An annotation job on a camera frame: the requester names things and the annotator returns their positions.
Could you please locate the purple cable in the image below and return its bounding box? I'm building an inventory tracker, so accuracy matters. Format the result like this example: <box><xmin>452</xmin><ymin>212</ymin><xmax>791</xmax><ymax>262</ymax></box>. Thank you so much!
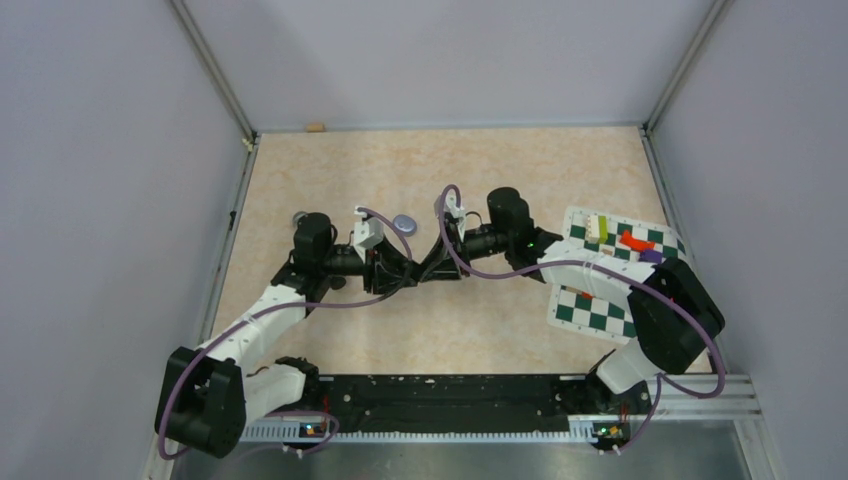
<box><xmin>437</xmin><ymin>184</ymin><xmax>727</xmax><ymax>452</ymax></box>
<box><xmin>157</xmin><ymin>206</ymin><xmax>415</xmax><ymax>461</ymax></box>

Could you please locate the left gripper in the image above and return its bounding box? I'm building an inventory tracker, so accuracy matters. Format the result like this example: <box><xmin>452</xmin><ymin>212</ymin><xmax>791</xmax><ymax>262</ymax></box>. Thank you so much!
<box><xmin>320</xmin><ymin>234</ymin><xmax>418</xmax><ymax>294</ymax></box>

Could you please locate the purple block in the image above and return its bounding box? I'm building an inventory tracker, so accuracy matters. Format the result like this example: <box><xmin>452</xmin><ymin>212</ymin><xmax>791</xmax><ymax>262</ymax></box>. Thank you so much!
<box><xmin>639</xmin><ymin>249</ymin><xmax>664</xmax><ymax>264</ymax></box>

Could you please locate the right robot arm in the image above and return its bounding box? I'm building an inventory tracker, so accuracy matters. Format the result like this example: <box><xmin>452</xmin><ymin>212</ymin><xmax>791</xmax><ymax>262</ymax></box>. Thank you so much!
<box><xmin>434</xmin><ymin>184</ymin><xmax>726</xmax><ymax>412</ymax></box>

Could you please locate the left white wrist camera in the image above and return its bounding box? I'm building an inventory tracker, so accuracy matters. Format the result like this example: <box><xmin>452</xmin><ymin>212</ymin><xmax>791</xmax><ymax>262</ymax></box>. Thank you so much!
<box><xmin>351</xmin><ymin>206</ymin><xmax>385</xmax><ymax>263</ymax></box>

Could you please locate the red block upper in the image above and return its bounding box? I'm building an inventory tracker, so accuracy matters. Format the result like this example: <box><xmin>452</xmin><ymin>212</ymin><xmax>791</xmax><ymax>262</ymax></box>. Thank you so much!
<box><xmin>620</xmin><ymin>230</ymin><xmax>656</xmax><ymax>253</ymax></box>

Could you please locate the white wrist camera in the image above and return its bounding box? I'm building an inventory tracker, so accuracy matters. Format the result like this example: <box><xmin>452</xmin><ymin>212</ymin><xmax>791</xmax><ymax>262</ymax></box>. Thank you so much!
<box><xmin>434</xmin><ymin>190</ymin><xmax>467</xmax><ymax>240</ymax></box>
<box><xmin>351</xmin><ymin>206</ymin><xmax>385</xmax><ymax>263</ymax></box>

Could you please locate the yellow-green white block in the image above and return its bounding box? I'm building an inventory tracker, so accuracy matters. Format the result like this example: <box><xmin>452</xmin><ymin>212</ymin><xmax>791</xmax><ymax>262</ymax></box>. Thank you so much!
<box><xmin>585</xmin><ymin>214</ymin><xmax>609</xmax><ymax>244</ymax></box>

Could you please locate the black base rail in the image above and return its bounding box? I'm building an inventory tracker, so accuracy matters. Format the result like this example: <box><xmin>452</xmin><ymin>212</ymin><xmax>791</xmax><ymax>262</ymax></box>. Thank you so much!
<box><xmin>283</xmin><ymin>374</ymin><xmax>643</xmax><ymax>438</ymax></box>

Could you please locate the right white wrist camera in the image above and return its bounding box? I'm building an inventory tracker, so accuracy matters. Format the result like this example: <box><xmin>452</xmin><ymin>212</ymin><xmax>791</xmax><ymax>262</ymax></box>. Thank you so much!
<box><xmin>434</xmin><ymin>190</ymin><xmax>467</xmax><ymax>240</ymax></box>

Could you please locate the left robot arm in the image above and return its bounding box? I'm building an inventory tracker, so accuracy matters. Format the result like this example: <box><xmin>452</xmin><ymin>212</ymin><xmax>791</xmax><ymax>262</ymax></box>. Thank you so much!
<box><xmin>154</xmin><ymin>207</ymin><xmax>413</xmax><ymax>460</ymax></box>

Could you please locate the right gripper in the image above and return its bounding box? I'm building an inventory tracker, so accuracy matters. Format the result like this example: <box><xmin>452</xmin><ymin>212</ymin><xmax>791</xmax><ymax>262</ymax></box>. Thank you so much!
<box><xmin>419</xmin><ymin>221</ymin><xmax>512</xmax><ymax>281</ymax></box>

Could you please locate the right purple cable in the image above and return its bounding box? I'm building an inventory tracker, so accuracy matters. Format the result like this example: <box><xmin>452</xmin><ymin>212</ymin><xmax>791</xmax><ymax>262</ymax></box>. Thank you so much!
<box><xmin>437</xmin><ymin>184</ymin><xmax>727</xmax><ymax>452</ymax></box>

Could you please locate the purple earbud charging case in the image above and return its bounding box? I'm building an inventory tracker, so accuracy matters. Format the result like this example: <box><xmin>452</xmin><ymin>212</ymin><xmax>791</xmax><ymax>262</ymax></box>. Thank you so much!
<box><xmin>392</xmin><ymin>214</ymin><xmax>418</xmax><ymax>237</ymax></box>

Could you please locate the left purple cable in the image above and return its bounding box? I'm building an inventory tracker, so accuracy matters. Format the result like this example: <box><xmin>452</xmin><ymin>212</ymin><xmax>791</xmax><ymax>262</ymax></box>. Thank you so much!
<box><xmin>157</xmin><ymin>206</ymin><xmax>415</xmax><ymax>461</ymax></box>

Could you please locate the green white chessboard mat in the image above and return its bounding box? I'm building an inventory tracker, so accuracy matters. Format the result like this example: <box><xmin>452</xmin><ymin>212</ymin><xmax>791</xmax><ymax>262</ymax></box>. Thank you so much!
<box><xmin>547</xmin><ymin>206</ymin><xmax>692</xmax><ymax>344</ymax></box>

